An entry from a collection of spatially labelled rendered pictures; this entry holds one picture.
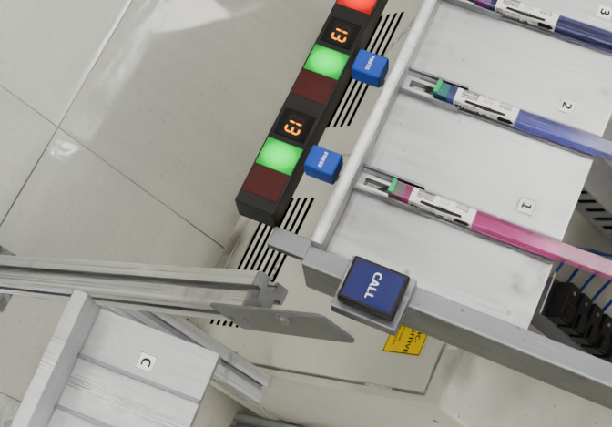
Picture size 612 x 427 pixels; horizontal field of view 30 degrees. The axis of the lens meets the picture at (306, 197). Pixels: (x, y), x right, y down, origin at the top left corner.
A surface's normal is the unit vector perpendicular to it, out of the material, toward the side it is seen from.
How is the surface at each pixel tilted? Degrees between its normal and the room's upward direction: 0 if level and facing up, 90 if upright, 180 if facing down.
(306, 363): 90
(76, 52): 0
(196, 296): 90
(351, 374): 90
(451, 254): 48
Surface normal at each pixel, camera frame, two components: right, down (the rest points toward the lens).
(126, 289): -0.66, -0.54
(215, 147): 0.62, -0.01
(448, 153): -0.07, -0.40
